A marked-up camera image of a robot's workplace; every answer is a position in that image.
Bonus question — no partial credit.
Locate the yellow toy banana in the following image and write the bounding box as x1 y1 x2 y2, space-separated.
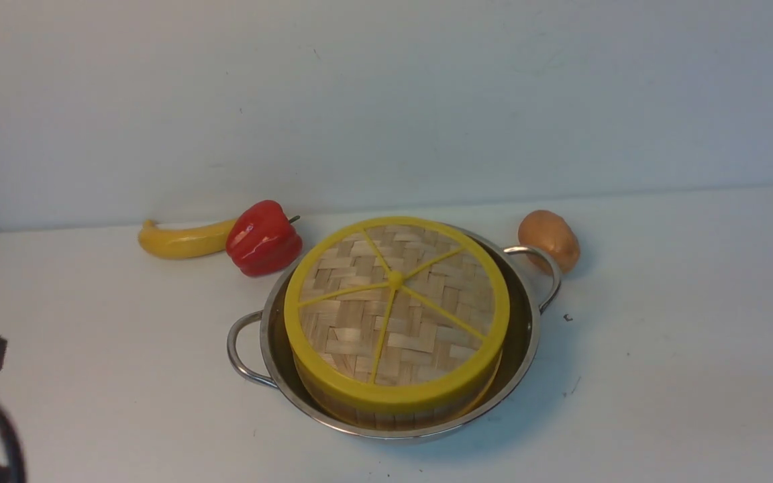
138 219 236 260

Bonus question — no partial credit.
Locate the bamboo steamer basket yellow rim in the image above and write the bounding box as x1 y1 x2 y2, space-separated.
293 352 502 431

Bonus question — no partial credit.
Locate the red toy bell pepper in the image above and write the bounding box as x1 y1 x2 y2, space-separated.
225 201 303 278

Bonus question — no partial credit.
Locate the stainless steel pot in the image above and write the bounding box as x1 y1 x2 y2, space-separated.
225 229 562 445

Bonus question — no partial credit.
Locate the bamboo steamer lid yellow rim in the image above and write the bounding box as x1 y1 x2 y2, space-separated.
283 217 511 411

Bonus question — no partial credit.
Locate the brown toy potato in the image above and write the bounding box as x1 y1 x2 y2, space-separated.
517 210 582 274

